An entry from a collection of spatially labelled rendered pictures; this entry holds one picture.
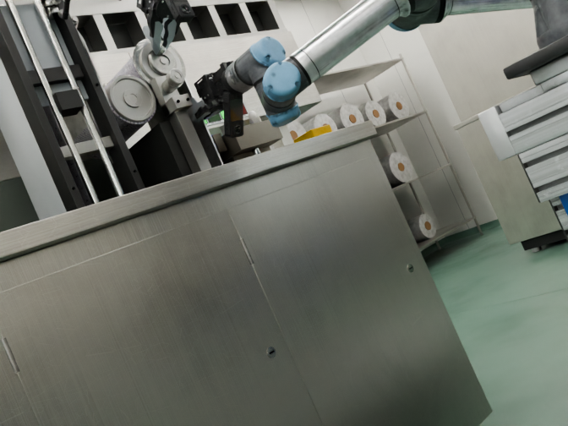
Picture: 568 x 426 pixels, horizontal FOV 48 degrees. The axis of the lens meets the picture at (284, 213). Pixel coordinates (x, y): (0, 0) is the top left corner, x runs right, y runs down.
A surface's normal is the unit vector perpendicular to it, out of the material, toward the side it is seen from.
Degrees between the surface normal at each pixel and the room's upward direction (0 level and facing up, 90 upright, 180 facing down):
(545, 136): 90
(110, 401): 90
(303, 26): 90
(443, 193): 90
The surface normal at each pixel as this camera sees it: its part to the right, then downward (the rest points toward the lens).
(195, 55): 0.60, -0.29
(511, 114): -0.61, 0.24
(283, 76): 0.06, -0.07
